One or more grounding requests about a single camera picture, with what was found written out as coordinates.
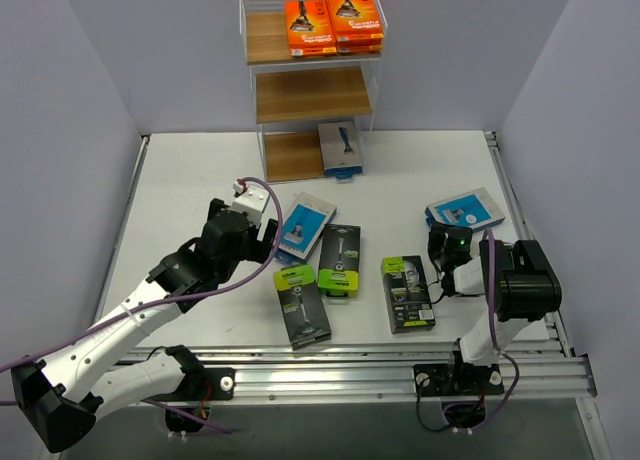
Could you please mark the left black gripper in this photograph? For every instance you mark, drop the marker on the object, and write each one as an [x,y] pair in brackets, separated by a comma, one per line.
[261,237]

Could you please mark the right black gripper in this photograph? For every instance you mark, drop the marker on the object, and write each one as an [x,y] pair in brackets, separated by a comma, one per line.
[441,250]

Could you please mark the blue Harry's box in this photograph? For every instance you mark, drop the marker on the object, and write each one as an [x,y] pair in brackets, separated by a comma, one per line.
[475,209]
[303,228]

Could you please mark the grey blue razor box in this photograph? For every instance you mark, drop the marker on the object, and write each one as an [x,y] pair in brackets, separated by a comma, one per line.
[341,150]

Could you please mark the large orange Fusion5 razor box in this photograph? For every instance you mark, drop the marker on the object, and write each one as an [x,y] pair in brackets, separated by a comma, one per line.
[308,29]

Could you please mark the narrow orange Fusion5 razor box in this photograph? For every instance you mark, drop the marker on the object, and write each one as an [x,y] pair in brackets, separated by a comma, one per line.
[355,20]

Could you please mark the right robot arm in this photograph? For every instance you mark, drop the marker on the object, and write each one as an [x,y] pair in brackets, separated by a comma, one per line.
[517,280]

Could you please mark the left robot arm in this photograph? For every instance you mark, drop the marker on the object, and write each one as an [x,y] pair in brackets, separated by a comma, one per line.
[63,392]

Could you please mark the orange razor box on shelf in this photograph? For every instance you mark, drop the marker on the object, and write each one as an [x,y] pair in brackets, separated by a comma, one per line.
[369,46]

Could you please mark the black box with face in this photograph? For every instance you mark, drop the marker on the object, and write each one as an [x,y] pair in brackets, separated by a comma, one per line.
[407,295]

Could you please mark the black green razor box middle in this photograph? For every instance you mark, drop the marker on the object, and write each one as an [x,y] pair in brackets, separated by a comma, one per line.
[338,268]

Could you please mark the black green razor box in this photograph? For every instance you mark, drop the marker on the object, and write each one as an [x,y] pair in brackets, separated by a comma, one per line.
[302,307]
[338,268]

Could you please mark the black green razor box front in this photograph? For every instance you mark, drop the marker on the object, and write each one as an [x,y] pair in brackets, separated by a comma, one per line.
[302,307]

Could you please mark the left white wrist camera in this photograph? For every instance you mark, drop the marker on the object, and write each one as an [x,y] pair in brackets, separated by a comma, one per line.
[250,200]

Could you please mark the white wire wooden shelf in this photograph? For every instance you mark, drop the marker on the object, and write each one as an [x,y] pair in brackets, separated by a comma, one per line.
[293,95]

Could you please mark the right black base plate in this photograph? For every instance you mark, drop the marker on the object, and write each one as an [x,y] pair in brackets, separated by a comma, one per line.
[449,380]

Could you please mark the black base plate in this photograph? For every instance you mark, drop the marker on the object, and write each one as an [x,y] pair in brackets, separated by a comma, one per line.
[219,384]
[449,380]

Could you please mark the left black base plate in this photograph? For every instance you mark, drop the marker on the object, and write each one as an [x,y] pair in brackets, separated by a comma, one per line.
[219,384]

